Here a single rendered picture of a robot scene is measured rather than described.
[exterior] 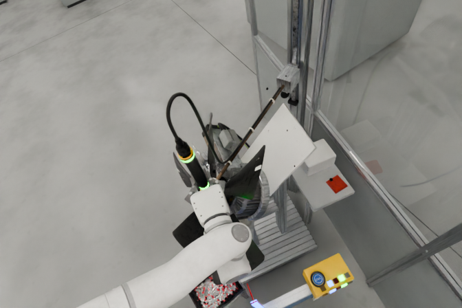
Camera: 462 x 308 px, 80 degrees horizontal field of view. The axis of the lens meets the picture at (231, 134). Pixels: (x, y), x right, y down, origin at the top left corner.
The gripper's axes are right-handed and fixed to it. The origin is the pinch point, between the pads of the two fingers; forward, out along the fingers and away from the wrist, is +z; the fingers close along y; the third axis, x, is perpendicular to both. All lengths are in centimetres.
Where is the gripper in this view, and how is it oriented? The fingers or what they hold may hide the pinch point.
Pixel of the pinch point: (200, 177)
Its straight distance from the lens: 89.9
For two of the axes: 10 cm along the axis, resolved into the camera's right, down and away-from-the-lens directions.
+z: -3.6, -7.2, 5.9
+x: -1.7, -5.7, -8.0
